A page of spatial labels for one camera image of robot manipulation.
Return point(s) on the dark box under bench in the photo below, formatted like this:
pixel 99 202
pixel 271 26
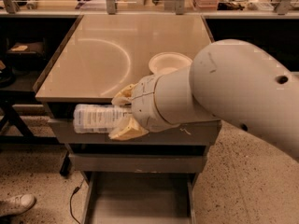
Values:
pixel 30 55

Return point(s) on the clear plastic water bottle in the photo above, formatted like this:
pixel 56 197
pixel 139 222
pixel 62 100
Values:
pixel 98 118

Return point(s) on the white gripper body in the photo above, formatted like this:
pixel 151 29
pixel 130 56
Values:
pixel 144 103

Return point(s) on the middle grey drawer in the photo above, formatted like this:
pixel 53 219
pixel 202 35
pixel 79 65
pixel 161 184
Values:
pixel 137 163

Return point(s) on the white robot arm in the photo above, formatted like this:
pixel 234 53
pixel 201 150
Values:
pixel 229 79

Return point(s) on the grey drawer cabinet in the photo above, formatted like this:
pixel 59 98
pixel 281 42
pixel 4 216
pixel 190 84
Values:
pixel 101 55

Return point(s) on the open bottom grey drawer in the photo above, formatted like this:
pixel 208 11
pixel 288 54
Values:
pixel 135 198

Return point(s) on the white sneaker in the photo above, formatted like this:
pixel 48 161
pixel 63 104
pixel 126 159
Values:
pixel 17 205

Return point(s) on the top grey drawer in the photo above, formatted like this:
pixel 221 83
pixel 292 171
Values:
pixel 203 133

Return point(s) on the black table leg frame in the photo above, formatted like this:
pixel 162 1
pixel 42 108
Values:
pixel 12 109

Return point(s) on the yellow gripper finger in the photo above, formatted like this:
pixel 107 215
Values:
pixel 127 129
pixel 124 96

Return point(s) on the white paper bowl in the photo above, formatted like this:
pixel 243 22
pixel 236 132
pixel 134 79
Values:
pixel 168 62

